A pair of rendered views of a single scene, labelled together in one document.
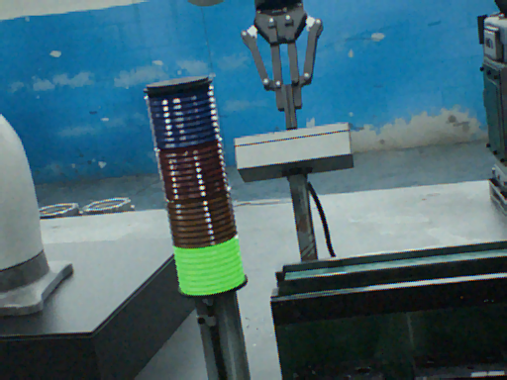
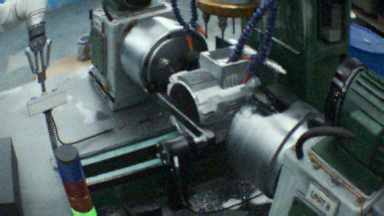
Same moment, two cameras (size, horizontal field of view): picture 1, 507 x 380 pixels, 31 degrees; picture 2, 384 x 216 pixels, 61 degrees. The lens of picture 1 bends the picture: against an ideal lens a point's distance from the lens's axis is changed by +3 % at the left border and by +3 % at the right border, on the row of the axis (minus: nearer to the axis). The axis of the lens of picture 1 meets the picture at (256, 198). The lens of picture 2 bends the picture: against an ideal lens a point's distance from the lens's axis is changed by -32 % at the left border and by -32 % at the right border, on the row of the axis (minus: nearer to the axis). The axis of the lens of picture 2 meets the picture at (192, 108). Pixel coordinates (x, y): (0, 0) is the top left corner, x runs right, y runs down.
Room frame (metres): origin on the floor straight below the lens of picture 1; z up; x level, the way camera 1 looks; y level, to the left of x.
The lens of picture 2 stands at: (0.17, 0.24, 1.66)
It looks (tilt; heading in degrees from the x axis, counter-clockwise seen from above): 31 degrees down; 321
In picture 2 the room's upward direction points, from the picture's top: straight up
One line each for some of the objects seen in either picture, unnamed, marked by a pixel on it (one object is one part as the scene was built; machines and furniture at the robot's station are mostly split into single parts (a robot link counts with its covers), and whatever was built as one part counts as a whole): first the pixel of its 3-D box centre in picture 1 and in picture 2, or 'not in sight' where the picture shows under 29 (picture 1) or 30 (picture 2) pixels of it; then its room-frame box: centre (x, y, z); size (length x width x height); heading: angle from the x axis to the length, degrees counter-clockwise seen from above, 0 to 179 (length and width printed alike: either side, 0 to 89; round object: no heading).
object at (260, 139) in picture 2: not in sight; (290, 150); (0.67, -0.48, 1.04); 0.41 x 0.25 x 0.25; 173
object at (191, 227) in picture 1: (201, 215); (79, 197); (0.77, 0.05, 1.10); 0.06 x 0.06 x 0.04
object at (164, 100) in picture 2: not in sight; (183, 117); (0.99, -0.40, 1.01); 0.26 x 0.04 x 0.03; 173
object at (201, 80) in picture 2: not in sight; (215, 100); (1.00, -0.52, 1.01); 0.20 x 0.19 x 0.19; 83
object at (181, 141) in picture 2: not in sight; (243, 161); (0.83, -0.48, 0.92); 0.45 x 0.13 x 0.24; 83
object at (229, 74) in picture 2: not in sight; (228, 66); (0.99, -0.56, 1.11); 0.12 x 0.11 x 0.07; 83
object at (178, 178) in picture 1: (192, 166); (74, 182); (0.77, 0.05, 1.14); 0.06 x 0.06 x 0.04
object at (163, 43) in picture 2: not in sight; (154, 49); (1.35, -0.56, 1.04); 0.37 x 0.25 x 0.25; 173
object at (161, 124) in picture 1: (183, 116); (69, 165); (0.77, 0.05, 1.19); 0.06 x 0.06 x 0.04
